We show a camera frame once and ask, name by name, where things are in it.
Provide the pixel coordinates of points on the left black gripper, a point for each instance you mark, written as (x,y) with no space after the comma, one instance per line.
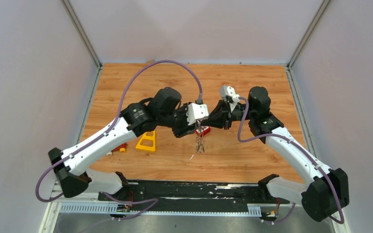
(185,129)

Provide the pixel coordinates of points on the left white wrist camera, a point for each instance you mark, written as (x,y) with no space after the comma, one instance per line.
(196,112)

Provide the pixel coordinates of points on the white slotted cable duct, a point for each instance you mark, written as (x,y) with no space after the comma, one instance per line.
(118,209)

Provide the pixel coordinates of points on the grey metal keyring disc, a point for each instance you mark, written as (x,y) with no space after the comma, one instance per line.
(199,138)

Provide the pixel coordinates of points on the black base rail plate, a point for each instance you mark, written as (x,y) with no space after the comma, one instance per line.
(195,196)

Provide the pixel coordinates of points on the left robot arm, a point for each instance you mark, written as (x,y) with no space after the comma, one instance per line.
(72,165)

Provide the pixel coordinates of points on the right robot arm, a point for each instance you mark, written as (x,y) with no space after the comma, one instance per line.
(324,191)

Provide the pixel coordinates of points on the yellow triangular toy block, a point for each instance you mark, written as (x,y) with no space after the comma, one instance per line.
(147,142)

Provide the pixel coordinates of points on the small red yellow toy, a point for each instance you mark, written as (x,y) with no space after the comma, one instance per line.
(121,149)

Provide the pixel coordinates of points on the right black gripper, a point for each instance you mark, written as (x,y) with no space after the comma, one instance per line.
(221,117)

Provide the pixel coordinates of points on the red window toy block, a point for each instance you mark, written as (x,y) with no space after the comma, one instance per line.
(205,131)

